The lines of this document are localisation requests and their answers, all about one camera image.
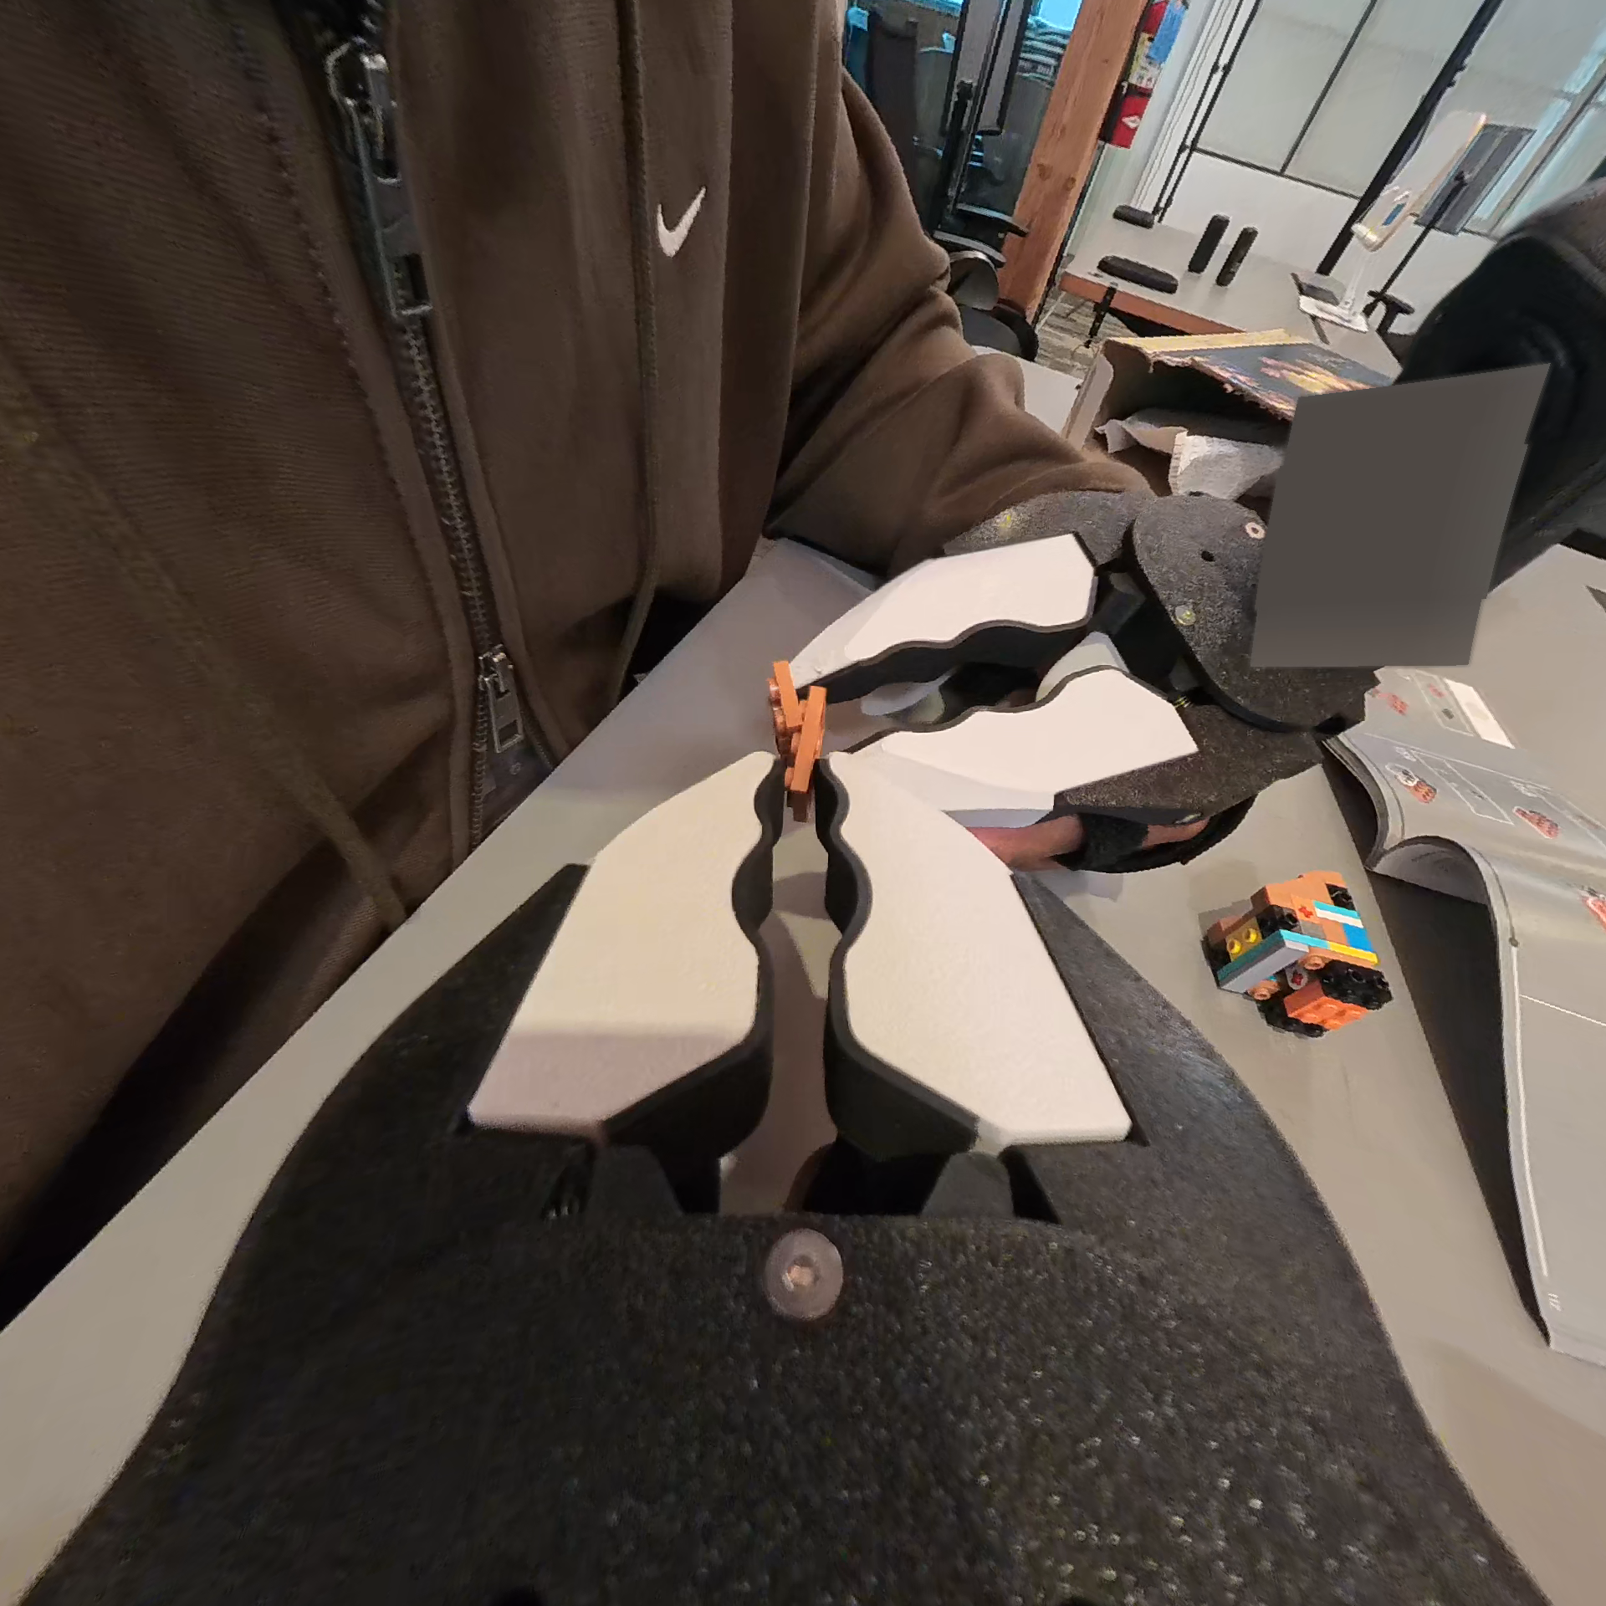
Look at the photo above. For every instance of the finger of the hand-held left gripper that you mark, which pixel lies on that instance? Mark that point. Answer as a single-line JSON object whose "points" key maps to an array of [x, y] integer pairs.
{"points": [[1068, 746], [955, 597]]}

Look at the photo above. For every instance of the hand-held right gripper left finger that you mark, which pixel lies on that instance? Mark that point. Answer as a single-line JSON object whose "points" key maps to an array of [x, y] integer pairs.
{"points": [[628, 979]]}

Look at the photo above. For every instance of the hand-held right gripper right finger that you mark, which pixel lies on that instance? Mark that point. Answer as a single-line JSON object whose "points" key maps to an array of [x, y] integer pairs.
{"points": [[980, 1004]]}

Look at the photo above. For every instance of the multicoloured toy brick assembly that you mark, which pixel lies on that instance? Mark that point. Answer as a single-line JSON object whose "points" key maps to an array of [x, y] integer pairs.
{"points": [[1293, 954]]}

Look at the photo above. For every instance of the person's left forearm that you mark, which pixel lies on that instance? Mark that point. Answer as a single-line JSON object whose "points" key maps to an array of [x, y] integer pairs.
{"points": [[955, 476]]}

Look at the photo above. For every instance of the grey desk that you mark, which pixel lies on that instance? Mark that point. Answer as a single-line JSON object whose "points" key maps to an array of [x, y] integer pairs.
{"points": [[1255, 1191]]}

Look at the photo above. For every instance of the person's left hand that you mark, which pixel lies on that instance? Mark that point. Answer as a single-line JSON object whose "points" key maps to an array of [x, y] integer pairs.
{"points": [[1024, 847]]}

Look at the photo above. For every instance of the white crumpled paper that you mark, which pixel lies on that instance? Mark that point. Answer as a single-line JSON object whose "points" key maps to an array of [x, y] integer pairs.
{"points": [[1206, 457]]}

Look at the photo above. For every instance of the dark printed toy set box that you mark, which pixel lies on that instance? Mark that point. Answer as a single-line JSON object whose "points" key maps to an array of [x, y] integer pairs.
{"points": [[1269, 369]]}

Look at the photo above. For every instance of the black office chair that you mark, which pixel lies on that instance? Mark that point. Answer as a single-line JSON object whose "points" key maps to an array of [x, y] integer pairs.
{"points": [[986, 325]]}

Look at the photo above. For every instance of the black oblong case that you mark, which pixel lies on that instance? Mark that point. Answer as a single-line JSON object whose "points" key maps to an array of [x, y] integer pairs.
{"points": [[1137, 272]]}

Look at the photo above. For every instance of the grey side table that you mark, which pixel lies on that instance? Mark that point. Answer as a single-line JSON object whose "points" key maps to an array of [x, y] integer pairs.
{"points": [[1255, 270]]}

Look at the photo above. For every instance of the black cylinder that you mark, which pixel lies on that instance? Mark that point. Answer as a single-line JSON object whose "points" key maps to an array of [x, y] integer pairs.
{"points": [[1211, 247], [1242, 256]]}

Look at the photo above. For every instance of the white device on pole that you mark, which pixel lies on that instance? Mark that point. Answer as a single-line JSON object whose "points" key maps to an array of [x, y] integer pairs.
{"points": [[1381, 220]]}

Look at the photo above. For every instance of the wooden column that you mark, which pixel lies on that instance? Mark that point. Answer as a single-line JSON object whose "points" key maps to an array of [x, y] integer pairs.
{"points": [[1068, 151]]}

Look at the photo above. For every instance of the grey instruction booklet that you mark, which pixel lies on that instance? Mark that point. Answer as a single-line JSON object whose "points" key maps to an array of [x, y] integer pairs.
{"points": [[1506, 878]]}

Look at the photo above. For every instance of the brown zip hoodie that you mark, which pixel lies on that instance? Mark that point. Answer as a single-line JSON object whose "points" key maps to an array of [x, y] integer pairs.
{"points": [[251, 501]]}

